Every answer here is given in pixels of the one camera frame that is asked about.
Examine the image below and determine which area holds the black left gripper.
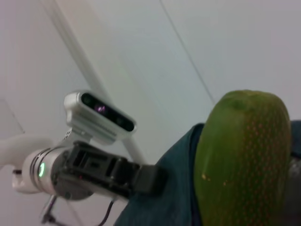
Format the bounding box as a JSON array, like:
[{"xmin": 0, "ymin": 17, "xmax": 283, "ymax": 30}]
[{"xmin": 53, "ymin": 140, "xmax": 168, "ymax": 201}]

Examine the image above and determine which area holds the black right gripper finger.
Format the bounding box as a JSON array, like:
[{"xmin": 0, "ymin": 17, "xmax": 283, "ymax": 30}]
[{"xmin": 285, "ymin": 158, "xmax": 301, "ymax": 226}]

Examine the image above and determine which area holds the dark teal insulated bag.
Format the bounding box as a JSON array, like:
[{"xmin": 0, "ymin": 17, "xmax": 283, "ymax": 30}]
[{"xmin": 114, "ymin": 120, "xmax": 301, "ymax": 226}]

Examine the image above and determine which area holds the green cucumber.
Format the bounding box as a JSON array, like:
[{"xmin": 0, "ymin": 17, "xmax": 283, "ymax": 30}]
[{"xmin": 194, "ymin": 89, "xmax": 293, "ymax": 226}]

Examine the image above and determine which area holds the grey left gripper cable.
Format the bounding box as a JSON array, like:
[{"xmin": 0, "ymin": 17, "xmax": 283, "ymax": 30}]
[{"xmin": 39, "ymin": 194, "xmax": 116, "ymax": 226}]

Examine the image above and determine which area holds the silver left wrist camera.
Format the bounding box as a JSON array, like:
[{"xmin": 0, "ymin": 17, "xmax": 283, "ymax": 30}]
[{"xmin": 63, "ymin": 89, "xmax": 137, "ymax": 146}]

